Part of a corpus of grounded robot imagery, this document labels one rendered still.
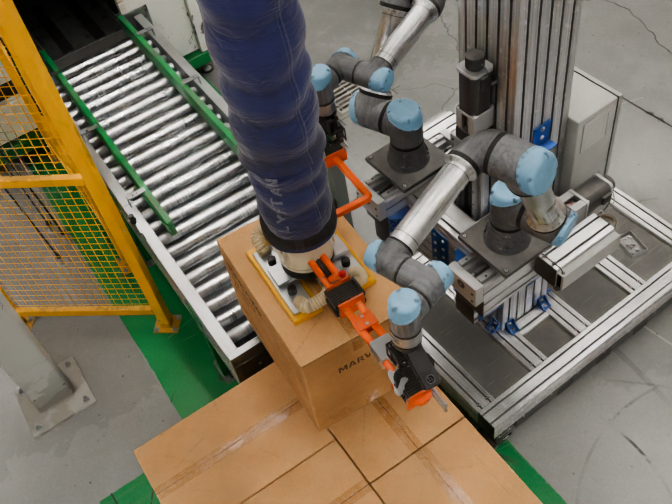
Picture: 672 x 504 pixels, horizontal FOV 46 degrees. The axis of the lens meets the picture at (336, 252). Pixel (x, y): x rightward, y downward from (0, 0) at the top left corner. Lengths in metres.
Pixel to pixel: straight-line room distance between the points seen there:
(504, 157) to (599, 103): 0.83
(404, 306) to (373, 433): 1.05
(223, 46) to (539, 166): 0.79
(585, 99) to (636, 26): 2.50
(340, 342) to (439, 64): 2.87
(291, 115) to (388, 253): 0.41
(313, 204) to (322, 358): 0.46
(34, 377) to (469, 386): 1.83
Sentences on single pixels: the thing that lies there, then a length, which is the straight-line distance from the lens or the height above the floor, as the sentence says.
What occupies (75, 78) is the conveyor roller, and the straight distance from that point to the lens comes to 4.54.
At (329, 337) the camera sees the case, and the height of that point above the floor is 1.07.
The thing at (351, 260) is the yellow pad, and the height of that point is 1.09.
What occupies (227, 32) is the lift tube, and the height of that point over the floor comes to 2.03.
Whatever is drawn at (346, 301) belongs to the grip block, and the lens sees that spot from 2.22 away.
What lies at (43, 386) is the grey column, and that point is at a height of 0.17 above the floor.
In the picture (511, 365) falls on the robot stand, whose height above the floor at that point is 0.21.
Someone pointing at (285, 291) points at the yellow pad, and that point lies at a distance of 2.45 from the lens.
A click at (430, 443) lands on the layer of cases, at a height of 0.54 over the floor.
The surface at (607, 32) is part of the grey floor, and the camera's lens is 5.19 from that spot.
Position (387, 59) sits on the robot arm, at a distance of 2.46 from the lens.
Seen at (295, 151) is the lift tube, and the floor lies 1.67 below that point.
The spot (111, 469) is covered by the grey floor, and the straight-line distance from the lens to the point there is 3.60.
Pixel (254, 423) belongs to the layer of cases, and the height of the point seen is 0.54.
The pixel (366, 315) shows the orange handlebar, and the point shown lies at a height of 1.21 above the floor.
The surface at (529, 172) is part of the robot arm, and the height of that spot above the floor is 1.62.
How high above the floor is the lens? 3.02
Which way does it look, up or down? 50 degrees down
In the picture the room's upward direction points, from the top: 12 degrees counter-clockwise
